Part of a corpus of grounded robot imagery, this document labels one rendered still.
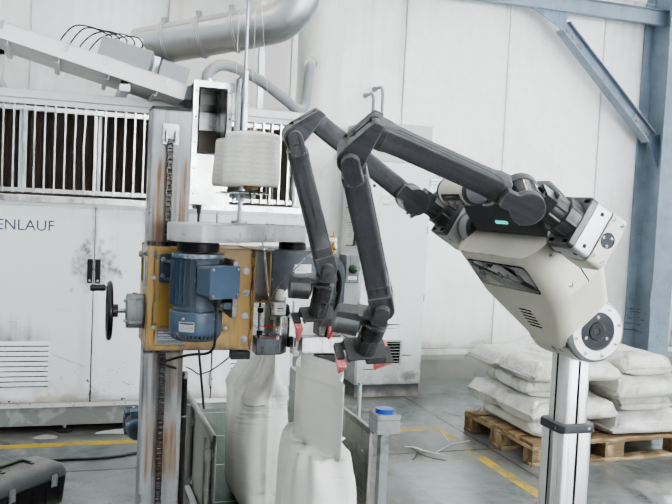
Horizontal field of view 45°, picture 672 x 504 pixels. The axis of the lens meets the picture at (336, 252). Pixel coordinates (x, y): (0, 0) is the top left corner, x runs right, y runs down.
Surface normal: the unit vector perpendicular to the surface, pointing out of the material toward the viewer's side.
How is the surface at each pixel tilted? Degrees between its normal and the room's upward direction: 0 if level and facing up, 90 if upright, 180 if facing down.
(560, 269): 90
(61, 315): 91
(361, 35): 90
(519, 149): 90
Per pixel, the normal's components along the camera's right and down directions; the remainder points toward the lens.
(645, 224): -0.95, -0.03
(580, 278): 0.31, 0.07
